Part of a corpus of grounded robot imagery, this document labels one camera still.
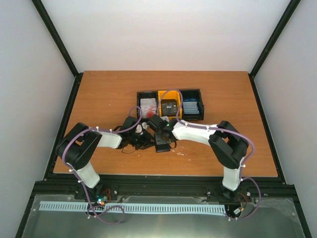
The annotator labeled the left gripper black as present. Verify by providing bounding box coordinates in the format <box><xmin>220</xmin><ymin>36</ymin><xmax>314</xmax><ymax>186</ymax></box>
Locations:
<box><xmin>128</xmin><ymin>130</ymin><xmax>156</xmax><ymax>150</ymax></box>

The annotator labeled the right black frame post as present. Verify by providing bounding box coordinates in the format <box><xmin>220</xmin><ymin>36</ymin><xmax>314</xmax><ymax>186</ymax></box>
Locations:
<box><xmin>249</xmin><ymin>0</ymin><xmax>302</xmax><ymax>77</ymax></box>

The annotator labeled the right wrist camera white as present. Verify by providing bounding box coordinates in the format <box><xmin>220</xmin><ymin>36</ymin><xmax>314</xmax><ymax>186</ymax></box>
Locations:
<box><xmin>160</xmin><ymin>116</ymin><xmax>169</xmax><ymax>122</ymax></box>

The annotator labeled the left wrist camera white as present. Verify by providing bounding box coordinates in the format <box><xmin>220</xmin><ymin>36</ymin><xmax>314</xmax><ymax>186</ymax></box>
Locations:
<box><xmin>135</xmin><ymin>122</ymin><xmax>148</xmax><ymax>134</ymax></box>

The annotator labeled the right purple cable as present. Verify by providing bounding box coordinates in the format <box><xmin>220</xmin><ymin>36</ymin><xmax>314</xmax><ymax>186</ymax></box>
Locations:
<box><xmin>158</xmin><ymin>89</ymin><xmax>256</xmax><ymax>179</ymax></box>

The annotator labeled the black frame post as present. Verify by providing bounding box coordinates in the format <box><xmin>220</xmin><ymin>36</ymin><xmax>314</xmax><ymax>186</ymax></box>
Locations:
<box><xmin>249</xmin><ymin>0</ymin><xmax>302</xmax><ymax>77</ymax></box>
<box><xmin>31</xmin><ymin>0</ymin><xmax>80</xmax><ymax>77</ymax></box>

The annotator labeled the blue card stack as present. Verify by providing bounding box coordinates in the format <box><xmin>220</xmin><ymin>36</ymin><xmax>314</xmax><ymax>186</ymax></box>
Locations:
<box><xmin>183</xmin><ymin>98</ymin><xmax>200</xmax><ymax>115</ymax></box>

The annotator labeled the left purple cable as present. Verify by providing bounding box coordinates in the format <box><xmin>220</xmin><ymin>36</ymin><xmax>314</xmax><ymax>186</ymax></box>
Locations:
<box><xmin>61</xmin><ymin>106</ymin><xmax>143</xmax><ymax>184</ymax></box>

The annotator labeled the left black frame post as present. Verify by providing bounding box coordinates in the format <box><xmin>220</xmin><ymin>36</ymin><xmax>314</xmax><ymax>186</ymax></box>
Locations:
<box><xmin>31</xmin><ymin>0</ymin><xmax>80</xmax><ymax>77</ymax></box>

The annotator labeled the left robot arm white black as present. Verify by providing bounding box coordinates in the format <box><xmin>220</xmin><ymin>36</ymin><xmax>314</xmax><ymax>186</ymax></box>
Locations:
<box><xmin>55</xmin><ymin>116</ymin><xmax>155</xmax><ymax>200</ymax></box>

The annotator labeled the dark card stack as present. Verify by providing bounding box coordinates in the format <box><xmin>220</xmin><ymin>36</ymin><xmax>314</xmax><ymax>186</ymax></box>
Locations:
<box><xmin>161</xmin><ymin>99</ymin><xmax>178</xmax><ymax>117</ymax></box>

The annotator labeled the black bin right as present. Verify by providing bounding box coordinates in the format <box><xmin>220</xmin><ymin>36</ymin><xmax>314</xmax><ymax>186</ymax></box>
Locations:
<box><xmin>180</xmin><ymin>89</ymin><xmax>205</xmax><ymax>121</ymax></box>

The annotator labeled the red white card stack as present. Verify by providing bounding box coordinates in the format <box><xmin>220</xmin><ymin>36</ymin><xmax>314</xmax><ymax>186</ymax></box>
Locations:
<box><xmin>140</xmin><ymin>98</ymin><xmax>157</xmax><ymax>119</ymax></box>

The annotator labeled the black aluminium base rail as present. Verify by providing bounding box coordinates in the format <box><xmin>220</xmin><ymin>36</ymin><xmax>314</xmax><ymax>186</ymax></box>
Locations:
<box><xmin>33</xmin><ymin>173</ymin><xmax>297</xmax><ymax>206</ymax></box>

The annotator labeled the black bin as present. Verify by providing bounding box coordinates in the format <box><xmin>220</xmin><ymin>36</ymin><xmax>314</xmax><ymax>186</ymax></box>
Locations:
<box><xmin>180</xmin><ymin>89</ymin><xmax>205</xmax><ymax>121</ymax></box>
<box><xmin>137</xmin><ymin>91</ymin><xmax>159</xmax><ymax>119</ymax></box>

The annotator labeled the black leather card holder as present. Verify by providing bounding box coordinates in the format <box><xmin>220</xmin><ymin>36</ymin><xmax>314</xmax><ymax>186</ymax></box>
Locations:
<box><xmin>154</xmin><ymin>133</ymin><xmax>171</xmax><ymax>153</ymax></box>

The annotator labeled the light blue cable duct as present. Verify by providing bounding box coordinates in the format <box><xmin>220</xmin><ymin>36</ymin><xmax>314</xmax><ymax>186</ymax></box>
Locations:
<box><xmin>39</xmin><ymin>201</ymin><xmax>226</xmax><ymax>216</ymax></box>

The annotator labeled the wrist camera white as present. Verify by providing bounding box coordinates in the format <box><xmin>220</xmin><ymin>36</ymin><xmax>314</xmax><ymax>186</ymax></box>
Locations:
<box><xmin>135</xmin><ymin>122</ymin><xmax>148</xmax><ymax>134</ymax></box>
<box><xmin>160</xmin><ymin>116</ymin><xmax>169</xmax><ymax>122</ymax></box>

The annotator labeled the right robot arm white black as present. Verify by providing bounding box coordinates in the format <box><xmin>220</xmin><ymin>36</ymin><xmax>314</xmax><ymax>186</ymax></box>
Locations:
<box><xmin>147</xmin><ymin>115</ymin><xmax>249</xmax><ymax>191</ymax></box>

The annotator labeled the purple cable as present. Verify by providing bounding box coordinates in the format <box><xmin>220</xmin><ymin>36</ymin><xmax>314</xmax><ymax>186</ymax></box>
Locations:
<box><xmin>61</xmin><ymin>106</ymin><xmax>143</xmax><ymax>184</ymax></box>
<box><xmin>158</xmin><ymin>89</ymin><xmax>256</xmax><ymax>179</ymax></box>

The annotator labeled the black bin left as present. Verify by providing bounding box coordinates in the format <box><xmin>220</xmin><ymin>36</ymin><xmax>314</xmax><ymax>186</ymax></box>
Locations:
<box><xmin>137</xmin><ymin>91</ymin><xmax>159</xmax><ymax>119</ymax></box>

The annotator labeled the yellow bin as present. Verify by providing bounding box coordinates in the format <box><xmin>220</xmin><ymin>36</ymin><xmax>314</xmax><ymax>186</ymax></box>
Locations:
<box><xmin>157</xmin><ymin>89</ymin><xmax>183</xmax><ymax>120</ymax></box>

